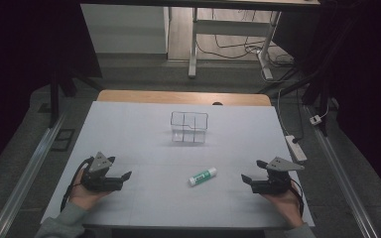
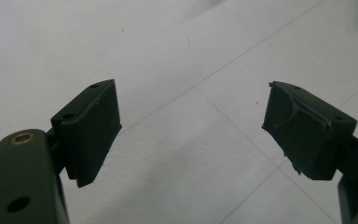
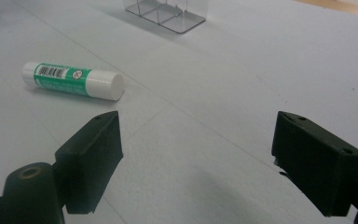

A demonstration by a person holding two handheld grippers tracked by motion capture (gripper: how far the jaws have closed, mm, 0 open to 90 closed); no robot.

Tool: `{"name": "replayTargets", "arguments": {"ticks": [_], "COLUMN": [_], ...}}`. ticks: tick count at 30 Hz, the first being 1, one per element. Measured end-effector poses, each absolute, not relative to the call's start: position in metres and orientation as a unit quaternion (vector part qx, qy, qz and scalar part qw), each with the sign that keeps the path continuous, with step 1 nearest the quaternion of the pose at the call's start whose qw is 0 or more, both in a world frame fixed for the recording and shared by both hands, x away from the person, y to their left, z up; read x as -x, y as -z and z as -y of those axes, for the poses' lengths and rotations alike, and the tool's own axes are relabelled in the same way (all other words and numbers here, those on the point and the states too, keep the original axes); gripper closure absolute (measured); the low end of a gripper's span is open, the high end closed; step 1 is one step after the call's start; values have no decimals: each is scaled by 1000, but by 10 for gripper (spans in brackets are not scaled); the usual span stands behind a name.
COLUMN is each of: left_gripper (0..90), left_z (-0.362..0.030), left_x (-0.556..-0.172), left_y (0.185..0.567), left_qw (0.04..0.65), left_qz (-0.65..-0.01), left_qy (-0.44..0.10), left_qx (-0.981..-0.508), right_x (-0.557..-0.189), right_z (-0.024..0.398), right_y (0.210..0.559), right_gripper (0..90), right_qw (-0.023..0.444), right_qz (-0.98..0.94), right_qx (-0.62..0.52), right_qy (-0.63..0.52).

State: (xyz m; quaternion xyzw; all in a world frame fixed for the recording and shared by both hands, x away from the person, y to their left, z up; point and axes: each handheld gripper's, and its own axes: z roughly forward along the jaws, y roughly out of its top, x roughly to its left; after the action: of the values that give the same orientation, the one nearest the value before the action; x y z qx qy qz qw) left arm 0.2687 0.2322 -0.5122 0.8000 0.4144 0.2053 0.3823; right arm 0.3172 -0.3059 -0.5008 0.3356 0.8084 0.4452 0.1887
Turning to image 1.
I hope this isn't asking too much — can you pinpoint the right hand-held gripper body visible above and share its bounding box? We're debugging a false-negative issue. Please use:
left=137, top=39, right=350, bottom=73
left=250, top=156, right=306, bottom=195

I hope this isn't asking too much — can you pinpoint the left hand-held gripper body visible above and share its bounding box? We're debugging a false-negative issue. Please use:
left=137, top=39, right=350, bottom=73
left=80, top=151, right=125, bottom=192

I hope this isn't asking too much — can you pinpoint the person's right hand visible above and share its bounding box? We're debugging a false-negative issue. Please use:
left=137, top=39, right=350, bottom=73
left=261, top=185, right=304, bottom=229

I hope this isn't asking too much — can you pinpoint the person's left hand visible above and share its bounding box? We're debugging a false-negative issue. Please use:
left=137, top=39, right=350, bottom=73
left=68, top=168, right=113, bottom=211

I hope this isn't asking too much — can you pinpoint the white power strip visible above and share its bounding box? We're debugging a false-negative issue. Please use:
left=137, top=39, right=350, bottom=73
left=284, top=134, right=309, bottom=164

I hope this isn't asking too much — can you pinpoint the green and white glue stick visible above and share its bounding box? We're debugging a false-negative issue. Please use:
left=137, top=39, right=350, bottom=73
left=188, top=167, right=218, bottom=187

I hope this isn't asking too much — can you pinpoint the white table sheet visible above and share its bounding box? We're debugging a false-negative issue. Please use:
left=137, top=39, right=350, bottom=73
left=41, top=100, right=316, bottom=230

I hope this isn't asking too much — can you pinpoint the clear plastic organizer box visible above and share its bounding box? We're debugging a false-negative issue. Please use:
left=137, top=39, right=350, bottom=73
left=170, top=110, right=209, bottom=144

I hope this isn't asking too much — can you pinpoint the black metal stand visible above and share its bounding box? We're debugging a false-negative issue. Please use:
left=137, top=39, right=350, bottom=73
left=47, top=59, right=104, bottom=129
left=259, top=19, right=358, bottom=137

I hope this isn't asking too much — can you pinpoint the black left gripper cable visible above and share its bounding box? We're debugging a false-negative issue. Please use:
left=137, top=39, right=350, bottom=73
left=60, top=156, right=94, bottom=213

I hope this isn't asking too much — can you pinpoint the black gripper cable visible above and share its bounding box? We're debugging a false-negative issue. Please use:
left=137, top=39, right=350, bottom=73
left=289, top=178, right=306, bottom=219
left=60, top=156, right=94, bottom=213

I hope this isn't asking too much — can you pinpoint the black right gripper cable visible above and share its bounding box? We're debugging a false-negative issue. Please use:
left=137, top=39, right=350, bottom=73
left=289, top=178, right=306, bottom=219

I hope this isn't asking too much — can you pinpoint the black floor frame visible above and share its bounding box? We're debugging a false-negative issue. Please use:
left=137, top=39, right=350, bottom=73
left=50, top=128, right=76, bottom=153

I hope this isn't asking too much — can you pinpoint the aluminium rail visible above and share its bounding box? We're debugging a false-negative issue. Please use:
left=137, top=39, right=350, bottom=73
left=0, top=110, right=67, bottom=238
left=305, top=104, right=380, bottom=238

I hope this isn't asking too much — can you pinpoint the black floor cable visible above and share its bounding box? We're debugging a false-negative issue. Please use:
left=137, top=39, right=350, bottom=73
left=196, top=9, right=296, bottom=67

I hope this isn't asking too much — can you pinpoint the white desk frame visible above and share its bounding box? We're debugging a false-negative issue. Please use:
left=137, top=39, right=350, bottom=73
left=188, top=7, right=283, bottom=81

